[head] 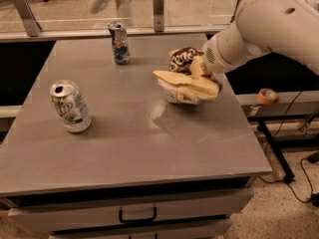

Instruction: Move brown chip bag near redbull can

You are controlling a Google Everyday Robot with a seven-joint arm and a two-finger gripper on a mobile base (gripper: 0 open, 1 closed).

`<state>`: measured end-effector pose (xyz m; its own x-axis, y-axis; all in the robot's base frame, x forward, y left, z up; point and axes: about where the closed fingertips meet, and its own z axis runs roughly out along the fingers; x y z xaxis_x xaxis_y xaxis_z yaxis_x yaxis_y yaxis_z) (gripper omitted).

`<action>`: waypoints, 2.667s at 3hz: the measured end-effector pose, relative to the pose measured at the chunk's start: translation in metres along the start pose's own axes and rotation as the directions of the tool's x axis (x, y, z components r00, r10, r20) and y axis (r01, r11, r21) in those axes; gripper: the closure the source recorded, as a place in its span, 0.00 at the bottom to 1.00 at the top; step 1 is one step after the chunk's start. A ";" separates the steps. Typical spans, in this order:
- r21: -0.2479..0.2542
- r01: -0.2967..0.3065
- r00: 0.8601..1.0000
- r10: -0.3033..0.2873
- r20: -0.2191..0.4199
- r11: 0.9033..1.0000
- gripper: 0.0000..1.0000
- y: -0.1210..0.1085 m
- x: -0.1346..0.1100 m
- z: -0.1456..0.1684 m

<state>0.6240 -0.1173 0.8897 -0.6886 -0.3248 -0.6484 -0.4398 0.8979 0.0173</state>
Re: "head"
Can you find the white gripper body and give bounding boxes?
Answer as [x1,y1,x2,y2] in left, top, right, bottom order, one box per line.
[202,35,237,74]

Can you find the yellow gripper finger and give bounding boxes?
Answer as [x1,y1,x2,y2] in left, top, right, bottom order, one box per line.
[189,56,209,77]

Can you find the brown sea salt chip bag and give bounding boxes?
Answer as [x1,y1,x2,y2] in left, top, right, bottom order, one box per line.
[154,47,222,105]

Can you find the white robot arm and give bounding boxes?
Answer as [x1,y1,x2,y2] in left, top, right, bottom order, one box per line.
[200,0,319,74]

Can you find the blue silver redbull can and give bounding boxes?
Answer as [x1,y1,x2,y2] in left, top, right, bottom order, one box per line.
[109,21,130,65]

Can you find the green white 7up can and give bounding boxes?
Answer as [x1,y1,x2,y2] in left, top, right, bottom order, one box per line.
[49,80,92,133]

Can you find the orange tape roll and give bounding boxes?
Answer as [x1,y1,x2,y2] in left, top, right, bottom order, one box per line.
[257,89,278,105]

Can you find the black table leg stand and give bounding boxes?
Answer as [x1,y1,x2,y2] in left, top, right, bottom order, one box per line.
[257,119,295,184]

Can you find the grey lower drawer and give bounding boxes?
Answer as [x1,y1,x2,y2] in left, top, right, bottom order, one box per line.
[49,219,231,239]

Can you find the grey drawer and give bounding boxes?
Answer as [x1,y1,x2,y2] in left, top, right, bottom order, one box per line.
[9,188,253,232]
[49,219,231,239]

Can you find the grey top drawer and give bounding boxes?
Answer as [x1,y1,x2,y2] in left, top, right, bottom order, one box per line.
[9,188,253,232]

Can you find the middle metal glass bracket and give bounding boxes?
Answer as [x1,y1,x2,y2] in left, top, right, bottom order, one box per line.
[153,0,164,32]

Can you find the black drawer handle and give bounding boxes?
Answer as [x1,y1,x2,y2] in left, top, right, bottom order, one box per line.
[118,207,158,224]

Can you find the black floor cable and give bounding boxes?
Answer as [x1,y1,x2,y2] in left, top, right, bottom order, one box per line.
[258,90,319,205]

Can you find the left metal glass bracket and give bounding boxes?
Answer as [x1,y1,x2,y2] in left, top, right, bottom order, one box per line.
[12,0,42,37]

